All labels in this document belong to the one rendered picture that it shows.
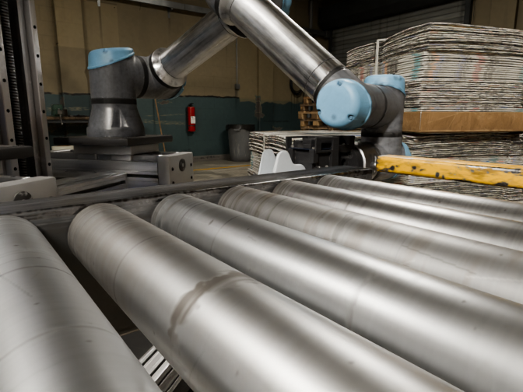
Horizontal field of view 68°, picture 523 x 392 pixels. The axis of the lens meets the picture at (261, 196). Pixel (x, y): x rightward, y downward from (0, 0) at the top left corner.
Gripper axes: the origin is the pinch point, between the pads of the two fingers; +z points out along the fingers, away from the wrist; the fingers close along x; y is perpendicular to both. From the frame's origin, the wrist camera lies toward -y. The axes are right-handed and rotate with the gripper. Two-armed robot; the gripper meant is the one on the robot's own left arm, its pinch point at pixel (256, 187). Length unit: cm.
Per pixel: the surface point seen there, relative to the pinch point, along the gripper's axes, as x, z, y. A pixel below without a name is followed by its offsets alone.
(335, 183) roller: 16.4, 1.5, 2.8
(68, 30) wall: -662, -127, 149
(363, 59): -26, -57, 26
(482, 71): 4, -61, 20
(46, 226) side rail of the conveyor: 13.5, 29.6, 2.1
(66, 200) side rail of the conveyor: 11.0, 27.6, 3.5
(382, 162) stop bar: 16.6, -6.7, 4.7
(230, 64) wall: -671, -440, 125
